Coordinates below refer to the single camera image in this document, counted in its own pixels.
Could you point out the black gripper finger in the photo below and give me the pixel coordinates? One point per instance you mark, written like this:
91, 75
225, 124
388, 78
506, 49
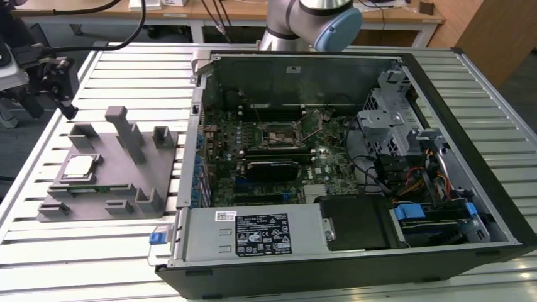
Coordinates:
65, 85
34, 105

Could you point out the silver square CPU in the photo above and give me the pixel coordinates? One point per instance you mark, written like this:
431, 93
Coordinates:
78, 166

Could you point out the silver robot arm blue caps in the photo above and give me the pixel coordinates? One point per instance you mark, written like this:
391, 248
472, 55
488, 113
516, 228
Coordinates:
290, 19

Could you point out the CPU socket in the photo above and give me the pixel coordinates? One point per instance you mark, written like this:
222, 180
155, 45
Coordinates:
279, 136

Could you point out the grey metal stand foot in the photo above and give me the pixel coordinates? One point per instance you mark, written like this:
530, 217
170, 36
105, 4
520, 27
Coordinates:
9, 121

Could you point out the wooden desk white legs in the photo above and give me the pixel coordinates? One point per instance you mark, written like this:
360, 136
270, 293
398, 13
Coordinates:
85, 17

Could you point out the grey plastic parts rack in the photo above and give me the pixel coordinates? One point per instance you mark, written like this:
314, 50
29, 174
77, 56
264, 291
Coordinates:
110, 157

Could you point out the black office chair base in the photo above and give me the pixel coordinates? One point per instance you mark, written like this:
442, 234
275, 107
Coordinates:
154, 31

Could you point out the green RAM stick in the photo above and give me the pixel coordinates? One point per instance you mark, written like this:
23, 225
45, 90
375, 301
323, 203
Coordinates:
103, 189

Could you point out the white box black print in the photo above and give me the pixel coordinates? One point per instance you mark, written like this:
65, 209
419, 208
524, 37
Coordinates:
174, 2

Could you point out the black RAM slot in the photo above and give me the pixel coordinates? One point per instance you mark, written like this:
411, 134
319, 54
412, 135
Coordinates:
279, 158
272, 115
272, 108
276, 152

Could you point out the blue case latch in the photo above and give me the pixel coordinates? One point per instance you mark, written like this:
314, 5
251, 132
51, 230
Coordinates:
158, 238

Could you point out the blue expansion slot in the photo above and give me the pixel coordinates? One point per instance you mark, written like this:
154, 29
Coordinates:
243, 184

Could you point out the white case sticker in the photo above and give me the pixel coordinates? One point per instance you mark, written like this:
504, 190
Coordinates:
295, 69

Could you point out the silver power supply unit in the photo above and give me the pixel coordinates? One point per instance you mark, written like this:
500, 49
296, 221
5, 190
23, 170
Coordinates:
202, 232

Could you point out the black graphics card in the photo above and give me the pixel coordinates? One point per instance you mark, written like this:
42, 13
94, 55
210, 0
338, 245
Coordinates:
272, 172

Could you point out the long black expansion slot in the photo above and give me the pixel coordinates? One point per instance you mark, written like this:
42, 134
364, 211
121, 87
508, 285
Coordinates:
261, 199

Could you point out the green motherboard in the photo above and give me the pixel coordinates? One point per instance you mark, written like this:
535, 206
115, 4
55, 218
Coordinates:
331, 157

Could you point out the small silver heatsink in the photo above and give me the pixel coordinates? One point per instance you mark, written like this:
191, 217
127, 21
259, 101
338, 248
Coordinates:
315, 192

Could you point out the silver metal drive cage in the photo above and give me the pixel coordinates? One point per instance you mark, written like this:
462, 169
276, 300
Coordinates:
378, 122

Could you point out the black plastic shroud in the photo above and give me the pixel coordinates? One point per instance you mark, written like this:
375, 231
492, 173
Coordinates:
356, 220

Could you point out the black open PC case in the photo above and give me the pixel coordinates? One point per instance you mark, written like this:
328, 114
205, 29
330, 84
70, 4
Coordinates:
294, 277

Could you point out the small brown box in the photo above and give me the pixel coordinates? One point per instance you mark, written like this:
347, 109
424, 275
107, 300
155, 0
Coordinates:
427, 7

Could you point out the blue disk carrier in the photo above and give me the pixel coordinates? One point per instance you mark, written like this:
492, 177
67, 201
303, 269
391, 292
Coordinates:
410, 214

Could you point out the wooden cabinet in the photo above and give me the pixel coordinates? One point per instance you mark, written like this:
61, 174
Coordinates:
495, 37

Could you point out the blue plastic clip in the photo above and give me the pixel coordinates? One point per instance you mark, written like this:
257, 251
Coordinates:
471, 209

